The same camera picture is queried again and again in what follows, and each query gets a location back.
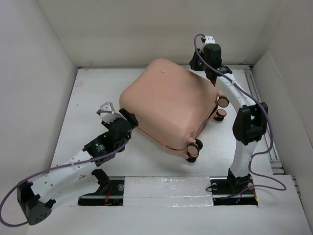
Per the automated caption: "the pink hard-shell suitcase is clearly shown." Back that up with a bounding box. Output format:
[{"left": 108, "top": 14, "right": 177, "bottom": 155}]
[{"left": 119, "top": 58, "right": 229, "bottom": 163}]

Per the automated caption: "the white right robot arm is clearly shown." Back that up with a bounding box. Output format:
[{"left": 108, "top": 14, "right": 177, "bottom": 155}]
[{"left": 189, "top": 43, "right": 268, "bottom": 193}]

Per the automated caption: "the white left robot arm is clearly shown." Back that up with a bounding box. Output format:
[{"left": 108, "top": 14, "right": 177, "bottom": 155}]
[{"left": 17, "top": 108, "right": 138, "bottom": 225}]

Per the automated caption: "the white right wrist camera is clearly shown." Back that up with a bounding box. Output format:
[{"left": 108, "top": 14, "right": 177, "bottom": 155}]
[{"left": 201, "top": 35, "right": 216, "bottom": 44}]

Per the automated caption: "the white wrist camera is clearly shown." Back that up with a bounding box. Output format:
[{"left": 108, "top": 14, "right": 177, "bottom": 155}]
[
  {"left": 201, "top": 35, "right": 216, "bottom": 44},
  {"left": 98, "top": 102, "right": 119, "bottom": 124}
]

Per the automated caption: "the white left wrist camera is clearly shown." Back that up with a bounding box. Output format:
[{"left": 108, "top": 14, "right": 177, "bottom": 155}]
[{"left": 98, "top": 102, "right": 119, "bottom": 124}]

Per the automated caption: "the aluminium frame rail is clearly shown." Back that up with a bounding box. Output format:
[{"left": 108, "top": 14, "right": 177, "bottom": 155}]
[{"left": 247, "top": 64, "right": 287, "bottom": 191}]

